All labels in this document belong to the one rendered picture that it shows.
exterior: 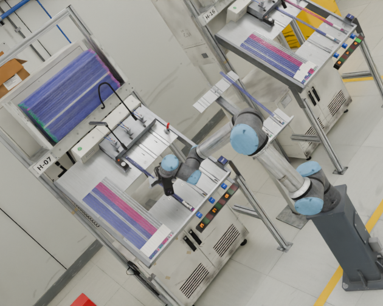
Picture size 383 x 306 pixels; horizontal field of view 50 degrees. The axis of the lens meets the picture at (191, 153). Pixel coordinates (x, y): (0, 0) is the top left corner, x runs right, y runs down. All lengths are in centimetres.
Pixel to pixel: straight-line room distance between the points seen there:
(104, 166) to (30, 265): 188
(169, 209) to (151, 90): 221
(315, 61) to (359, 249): 130
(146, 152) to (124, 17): 211
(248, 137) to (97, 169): 106
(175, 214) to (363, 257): 97
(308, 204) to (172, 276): 115
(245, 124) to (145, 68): 271
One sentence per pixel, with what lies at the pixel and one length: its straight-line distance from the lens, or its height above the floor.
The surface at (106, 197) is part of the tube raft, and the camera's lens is 232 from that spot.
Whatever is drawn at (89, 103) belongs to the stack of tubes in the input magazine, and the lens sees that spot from 242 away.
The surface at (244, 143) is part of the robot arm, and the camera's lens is 166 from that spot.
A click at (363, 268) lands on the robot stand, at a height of 12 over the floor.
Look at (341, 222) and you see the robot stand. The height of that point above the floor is 47.
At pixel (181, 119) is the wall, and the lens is 447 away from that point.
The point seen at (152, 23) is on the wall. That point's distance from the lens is 440.
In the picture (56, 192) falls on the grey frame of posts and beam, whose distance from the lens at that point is 247.
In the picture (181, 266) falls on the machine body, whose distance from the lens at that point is 269.
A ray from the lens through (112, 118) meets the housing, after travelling 246.
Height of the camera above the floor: 191
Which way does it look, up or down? 25 degrees down
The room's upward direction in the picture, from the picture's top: 36 degrees counter-clockwise
